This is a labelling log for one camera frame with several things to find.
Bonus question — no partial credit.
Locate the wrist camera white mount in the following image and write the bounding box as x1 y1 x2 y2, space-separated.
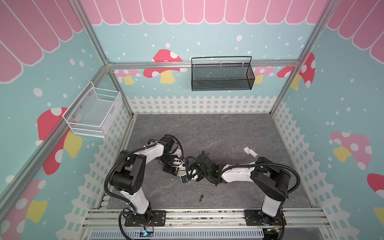
172 159 185 168
181 174 199 183

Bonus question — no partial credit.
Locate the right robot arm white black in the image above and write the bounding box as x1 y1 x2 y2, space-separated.
181 152 301 226

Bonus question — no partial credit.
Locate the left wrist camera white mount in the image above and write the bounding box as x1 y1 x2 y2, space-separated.
172 159 185 168

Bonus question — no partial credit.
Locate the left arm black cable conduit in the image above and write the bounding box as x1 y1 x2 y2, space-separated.
103 142 158 208

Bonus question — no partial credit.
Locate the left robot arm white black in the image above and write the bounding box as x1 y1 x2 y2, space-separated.
104 135 184 226

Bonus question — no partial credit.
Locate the white battery cover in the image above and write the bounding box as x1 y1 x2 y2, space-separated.
244 147 252 155
248 149 258 158

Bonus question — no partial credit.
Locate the white air conditioner remote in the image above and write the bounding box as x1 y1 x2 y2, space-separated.
176 167 187 177

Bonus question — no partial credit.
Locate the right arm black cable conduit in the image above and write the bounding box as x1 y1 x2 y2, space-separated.
218 161 301 196

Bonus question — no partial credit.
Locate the aluminium front rail frame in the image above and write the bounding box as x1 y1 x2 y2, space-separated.
78 208 336 240

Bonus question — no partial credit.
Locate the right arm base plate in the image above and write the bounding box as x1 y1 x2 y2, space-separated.
244 210 287 227

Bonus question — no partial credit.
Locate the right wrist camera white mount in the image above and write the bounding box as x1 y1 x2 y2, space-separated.
181 174 199 183

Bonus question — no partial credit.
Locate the white wire wall basket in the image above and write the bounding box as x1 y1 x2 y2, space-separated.
63 82 123 138

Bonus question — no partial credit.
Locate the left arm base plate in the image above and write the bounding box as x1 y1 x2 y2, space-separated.
124 210 167 227

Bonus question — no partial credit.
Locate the black mesh wall basket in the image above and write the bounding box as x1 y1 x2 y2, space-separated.
191 56 256 92

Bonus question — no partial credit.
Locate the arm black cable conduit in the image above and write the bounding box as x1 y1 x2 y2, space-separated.
103 142 158 208
218 161 301 196

